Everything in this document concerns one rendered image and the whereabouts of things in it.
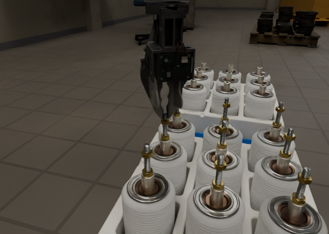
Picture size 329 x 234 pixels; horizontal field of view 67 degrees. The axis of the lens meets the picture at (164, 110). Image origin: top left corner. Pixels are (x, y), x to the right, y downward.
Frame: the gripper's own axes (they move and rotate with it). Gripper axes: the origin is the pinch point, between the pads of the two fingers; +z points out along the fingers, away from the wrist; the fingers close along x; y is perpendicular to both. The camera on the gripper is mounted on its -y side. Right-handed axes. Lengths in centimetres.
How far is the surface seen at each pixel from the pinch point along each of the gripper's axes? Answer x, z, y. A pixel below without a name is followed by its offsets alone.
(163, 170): -1.3, 11.0, 5.2
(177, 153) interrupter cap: 2.3, 9.1, 2.7
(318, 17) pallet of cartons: 369, 20, -374
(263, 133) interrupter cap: 24.6, 9.1, -1.0
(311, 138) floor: 71, 35, -31
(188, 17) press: 119, 15, -377
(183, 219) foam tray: 0.9, 16.5, 13.2
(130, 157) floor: -5.9, 34.5, -33.6
